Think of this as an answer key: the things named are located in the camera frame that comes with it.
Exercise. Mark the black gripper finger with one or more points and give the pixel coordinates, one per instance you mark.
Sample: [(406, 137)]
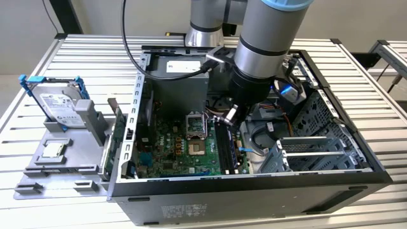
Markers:
[(232, 115)]

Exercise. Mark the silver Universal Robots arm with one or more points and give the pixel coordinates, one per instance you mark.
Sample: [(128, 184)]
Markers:
[(270, 35)]

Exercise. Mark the black RAM slot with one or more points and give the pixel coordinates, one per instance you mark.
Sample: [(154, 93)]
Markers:
[(224, 148), (237, 172)]

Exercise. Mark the socket locking lever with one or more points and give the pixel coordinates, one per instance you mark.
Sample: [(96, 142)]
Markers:
[(208, 124)]

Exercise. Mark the CPU socket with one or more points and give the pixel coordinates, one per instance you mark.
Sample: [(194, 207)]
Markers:
[(197, 148)]

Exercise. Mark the grey power supply unit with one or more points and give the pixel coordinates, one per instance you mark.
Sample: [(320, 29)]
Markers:
[(178, 100)]

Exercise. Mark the green motherboard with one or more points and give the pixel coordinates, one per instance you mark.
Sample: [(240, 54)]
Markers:
[(204, 164)]

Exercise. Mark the blue expansion slot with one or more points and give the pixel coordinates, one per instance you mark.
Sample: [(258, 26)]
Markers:
[(205, 171)]

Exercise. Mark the grey barred disk bay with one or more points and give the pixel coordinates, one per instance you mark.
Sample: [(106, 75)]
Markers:
[(305, 155)]

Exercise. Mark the blue chipset heatsink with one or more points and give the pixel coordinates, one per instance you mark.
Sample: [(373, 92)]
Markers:
[(146, 159)]

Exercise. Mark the green graphics card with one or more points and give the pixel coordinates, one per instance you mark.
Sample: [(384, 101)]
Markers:
[(117, 143)]

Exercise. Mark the black open PC case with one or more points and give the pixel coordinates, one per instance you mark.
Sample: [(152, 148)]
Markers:
[(222, 207)]

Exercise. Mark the metal slat side table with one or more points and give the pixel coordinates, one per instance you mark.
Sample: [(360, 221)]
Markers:
[(397, 55)]

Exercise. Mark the grey parts rack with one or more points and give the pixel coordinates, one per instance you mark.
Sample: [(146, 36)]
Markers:
[(80, 152)]

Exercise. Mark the hard disk in blue carrier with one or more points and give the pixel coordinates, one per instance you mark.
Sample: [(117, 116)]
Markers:
[(54, 100)]

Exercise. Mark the silver CPU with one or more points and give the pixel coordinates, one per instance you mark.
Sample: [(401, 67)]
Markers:
[(55, 149)]

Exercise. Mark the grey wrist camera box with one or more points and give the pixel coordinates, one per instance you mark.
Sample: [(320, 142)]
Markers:
[(220, 56), (292, 94)]

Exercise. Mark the black frame post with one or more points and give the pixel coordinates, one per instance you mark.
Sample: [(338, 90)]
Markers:
[(69, 16)]

